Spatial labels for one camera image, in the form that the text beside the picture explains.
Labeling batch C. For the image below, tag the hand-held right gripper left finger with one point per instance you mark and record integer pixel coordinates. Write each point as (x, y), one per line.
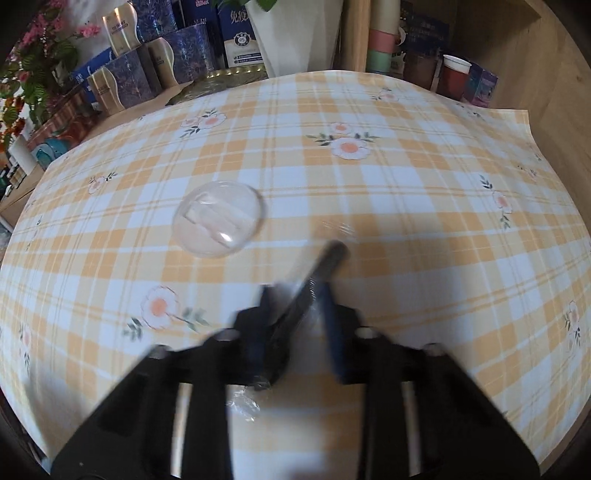
(270, 341)

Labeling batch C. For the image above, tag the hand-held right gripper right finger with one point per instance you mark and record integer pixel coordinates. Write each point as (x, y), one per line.
(337, 341)

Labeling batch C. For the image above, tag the black plastic spoon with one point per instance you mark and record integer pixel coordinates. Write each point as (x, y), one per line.
(332, 256)

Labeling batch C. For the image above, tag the clear plastic dome lid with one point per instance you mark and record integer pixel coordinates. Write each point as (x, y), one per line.
(217, 219)

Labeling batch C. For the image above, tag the yellow plaid tablecloth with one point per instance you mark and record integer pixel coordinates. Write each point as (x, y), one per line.
(392, 207)

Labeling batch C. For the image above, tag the gold ornate tray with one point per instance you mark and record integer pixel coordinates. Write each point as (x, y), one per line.
(217, 81)

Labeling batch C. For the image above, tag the brown cup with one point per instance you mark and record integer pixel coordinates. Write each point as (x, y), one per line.
(420, 71)

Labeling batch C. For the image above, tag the red paper cup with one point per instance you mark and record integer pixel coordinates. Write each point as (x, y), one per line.
(453, 78)

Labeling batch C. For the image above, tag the small purple blue box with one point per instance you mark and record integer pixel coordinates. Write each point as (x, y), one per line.
(481, 85)

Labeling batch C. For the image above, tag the blue gold gift box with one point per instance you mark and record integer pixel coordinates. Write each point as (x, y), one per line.
(124, 83)
(189, 53)
(143, 25)

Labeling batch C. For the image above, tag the brown teal patterned basket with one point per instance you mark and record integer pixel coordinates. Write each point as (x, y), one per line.
(60, 131)

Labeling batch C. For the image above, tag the pastel paper cup stack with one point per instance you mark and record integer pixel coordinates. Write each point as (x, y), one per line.
(382, 46)

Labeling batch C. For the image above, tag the blue white-label box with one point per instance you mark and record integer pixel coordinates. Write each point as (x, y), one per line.
(240, 41)

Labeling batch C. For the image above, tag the white flower pot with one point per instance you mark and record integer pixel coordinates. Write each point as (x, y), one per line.
(295, 37)

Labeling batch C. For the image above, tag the dark blue shelf box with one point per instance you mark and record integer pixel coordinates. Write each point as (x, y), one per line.
(427, 32)

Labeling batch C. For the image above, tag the light blue box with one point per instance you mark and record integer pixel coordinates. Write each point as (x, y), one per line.
(90, 67)

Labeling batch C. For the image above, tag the dark blue carton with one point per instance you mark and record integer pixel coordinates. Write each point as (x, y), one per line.
(198, 14)

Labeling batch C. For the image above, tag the wooden shelf unit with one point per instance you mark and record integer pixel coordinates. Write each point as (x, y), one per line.
(508, 41)

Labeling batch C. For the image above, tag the pink flower plant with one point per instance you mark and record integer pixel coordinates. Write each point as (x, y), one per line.
(41, 64)

